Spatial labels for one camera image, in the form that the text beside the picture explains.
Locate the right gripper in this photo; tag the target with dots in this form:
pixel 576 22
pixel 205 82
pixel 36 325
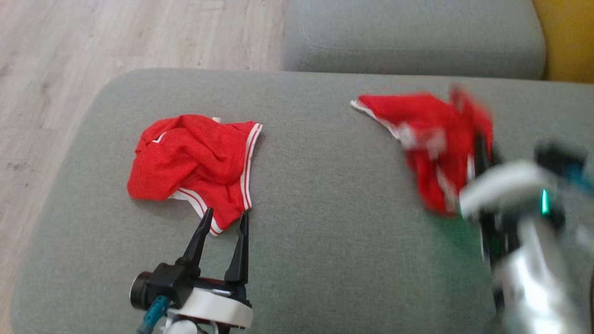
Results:
pixel 501 185

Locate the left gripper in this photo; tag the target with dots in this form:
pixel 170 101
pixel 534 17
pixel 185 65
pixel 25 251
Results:
pixel 218 306

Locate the red shorts with white band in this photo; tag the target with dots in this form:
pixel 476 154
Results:
pixel 431 120

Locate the red basketball jersey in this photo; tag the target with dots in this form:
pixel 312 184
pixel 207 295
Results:
pixel 185 157

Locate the large grey sofa seat cushion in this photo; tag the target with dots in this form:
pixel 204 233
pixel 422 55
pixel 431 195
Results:
pixel 325 232

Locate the yellow sofa backrest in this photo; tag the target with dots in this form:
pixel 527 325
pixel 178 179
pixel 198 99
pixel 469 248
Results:
pixel 571 37

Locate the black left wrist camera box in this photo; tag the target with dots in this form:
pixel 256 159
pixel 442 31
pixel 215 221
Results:
pixel 162 283

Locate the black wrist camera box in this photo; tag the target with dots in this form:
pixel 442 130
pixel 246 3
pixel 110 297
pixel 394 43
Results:
pixel 162 283
pixel 554 155

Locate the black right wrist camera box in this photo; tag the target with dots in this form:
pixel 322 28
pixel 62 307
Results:
pixel 554 155

